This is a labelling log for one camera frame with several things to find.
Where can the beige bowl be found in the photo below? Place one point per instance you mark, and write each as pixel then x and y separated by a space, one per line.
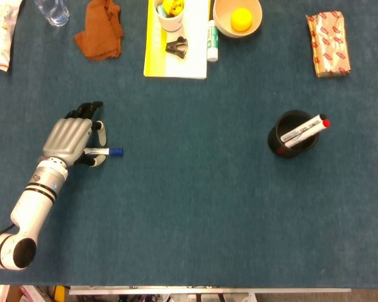
pixel 223 22

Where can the clear plastic cup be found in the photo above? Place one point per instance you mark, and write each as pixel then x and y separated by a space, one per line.
pixel 55 14

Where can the black staple remover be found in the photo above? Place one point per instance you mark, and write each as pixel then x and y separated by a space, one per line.
pixel 176 47

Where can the black mesh pen holder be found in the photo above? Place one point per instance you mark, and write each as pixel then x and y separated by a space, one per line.
pixel 275 141

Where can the yellow ball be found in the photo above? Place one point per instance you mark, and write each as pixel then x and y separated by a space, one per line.
pixel 241 19

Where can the teal small item in cup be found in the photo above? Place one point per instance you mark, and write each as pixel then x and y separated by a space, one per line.
pixel 160 11

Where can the yellow toy figure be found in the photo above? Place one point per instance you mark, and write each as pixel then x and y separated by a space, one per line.
pixel 173 7

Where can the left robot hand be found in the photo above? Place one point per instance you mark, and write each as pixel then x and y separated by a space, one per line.
pixel 66 138

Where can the blue felt table cover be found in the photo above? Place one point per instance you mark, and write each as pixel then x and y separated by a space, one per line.
pixel 189 204

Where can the green and white glue stick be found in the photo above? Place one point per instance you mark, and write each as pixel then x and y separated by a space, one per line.
pixel 212 44

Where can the yellow and white notebook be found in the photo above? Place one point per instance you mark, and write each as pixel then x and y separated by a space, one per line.
pixel 189 67

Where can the brown cloth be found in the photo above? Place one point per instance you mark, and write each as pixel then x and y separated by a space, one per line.
pixel 99 31

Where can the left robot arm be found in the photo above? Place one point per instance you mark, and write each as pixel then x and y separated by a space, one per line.
pixel 31 201

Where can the blue-capped white marker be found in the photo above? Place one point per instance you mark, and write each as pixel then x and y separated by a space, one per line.
pixel 115 152

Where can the red-capped white marker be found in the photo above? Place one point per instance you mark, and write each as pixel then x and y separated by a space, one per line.
pixel 326 123

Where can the gold and red snack packet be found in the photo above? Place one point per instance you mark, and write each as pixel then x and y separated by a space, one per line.
pixel 330 44

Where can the pink paper packet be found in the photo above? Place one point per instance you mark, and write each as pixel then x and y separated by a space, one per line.
pixel 31 294

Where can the white paper cup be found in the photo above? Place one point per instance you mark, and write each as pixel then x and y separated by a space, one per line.
pixel 170 23

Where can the aluminium table edge rail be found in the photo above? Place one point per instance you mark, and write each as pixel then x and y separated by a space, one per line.
pixel 208 290

